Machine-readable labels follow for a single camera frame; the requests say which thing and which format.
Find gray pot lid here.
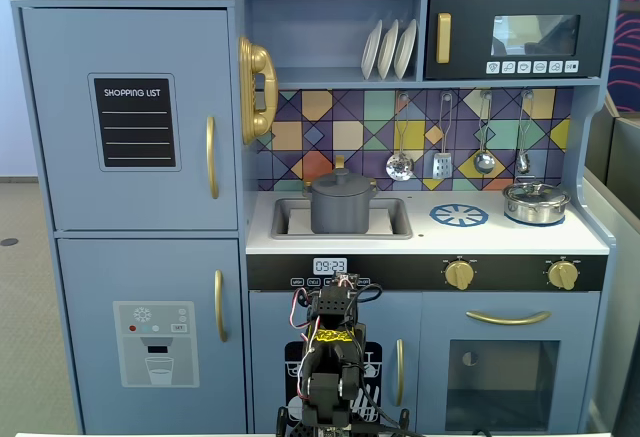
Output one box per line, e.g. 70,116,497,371
310,167,372,198

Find stainless steel pot lid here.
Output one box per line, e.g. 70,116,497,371
503,181,571,206

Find gray cooking pot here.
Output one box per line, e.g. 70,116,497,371
301,179,379,235

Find gray toy sink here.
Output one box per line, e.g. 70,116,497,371
270,196,414,241

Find steel skimmer spoon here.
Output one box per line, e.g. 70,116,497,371
384,91,416,182

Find steel slotted spatula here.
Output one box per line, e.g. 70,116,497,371
431,91,456,181

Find dishwasher door with rack print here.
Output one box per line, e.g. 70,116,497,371
248,290,422,436

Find gold toy telephone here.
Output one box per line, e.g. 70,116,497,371
237,35,279,146

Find white toy plate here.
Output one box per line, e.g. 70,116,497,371
360,18,384,81
377,18,401,81
393,18,418,80

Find blue toy kitchen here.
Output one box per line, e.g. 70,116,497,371
10,0,621,436

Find gold stove knob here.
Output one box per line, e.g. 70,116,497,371
546,260,580,291
443,259,476,291

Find steel ladle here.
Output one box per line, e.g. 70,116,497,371
472,89,497,176

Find blue oven door with window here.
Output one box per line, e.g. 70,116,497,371
420,291,601,433

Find steel serving spoon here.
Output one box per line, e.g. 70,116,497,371
514,88,534,176

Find black toy microwave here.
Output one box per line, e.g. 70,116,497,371
423,0,612,81

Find black red table clamp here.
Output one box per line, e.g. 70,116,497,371
393,406,415,436
276,405,302,437

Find fridge door with dispenser print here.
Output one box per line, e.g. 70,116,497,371
57,237,249,436

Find fridge door with shopping list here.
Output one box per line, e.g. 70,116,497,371
20,6,239,232

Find gold fridge door handle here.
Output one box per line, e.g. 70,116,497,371
205,115,221,201
213,269,229,343

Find gold dishwasher door handle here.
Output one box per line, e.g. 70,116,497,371
394,338,405,407

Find gold microwave handle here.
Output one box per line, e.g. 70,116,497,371
435,12,452,65

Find gold oven handle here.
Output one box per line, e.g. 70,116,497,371
465,309,552,327

